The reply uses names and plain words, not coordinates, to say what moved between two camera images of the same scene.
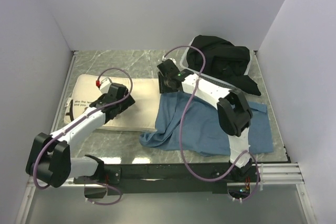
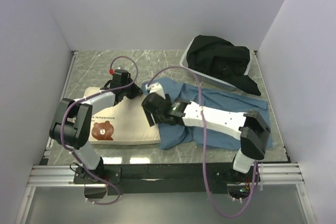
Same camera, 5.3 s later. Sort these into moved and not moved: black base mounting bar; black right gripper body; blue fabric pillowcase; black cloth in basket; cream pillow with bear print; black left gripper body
Moved: cream pillow with bear print; blue fabric pillowcase; black right gripper body; black left gripper body
Not moved: black base mounting bar; black cloth in basket
